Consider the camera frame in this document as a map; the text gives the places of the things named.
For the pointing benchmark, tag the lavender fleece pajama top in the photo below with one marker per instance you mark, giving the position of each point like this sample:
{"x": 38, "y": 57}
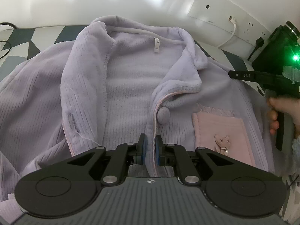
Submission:
{"x": 129, "y": 75}

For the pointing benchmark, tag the white wall outlet panel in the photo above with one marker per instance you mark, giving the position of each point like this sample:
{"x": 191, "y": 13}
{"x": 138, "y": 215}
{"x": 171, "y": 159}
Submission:
{"x": 211, "y": 7}

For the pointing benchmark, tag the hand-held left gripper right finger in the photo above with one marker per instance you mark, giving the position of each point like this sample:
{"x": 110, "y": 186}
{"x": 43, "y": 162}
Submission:
{"x": 157, "y": 150}

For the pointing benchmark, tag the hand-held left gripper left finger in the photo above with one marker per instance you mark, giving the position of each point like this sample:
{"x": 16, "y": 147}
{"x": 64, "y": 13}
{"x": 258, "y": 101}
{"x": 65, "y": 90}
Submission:
{"x": 144, "y": 150}

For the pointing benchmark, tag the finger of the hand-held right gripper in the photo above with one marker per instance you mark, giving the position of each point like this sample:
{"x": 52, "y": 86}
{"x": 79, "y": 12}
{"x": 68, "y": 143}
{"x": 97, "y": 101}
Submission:
{"x": 246, "y": 75}

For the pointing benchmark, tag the black plug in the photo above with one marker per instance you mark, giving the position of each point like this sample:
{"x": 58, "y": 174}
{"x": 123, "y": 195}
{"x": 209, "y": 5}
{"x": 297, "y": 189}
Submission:
{"x": 259, "y": 43}

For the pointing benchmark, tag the black thermos bottle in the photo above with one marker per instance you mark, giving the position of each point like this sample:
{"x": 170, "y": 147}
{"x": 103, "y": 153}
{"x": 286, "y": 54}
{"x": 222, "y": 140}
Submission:
{"x": 269, "y": 54}

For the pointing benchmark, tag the person's right hand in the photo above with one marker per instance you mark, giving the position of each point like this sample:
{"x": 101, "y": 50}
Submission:
{"x": 287, "y": 106}

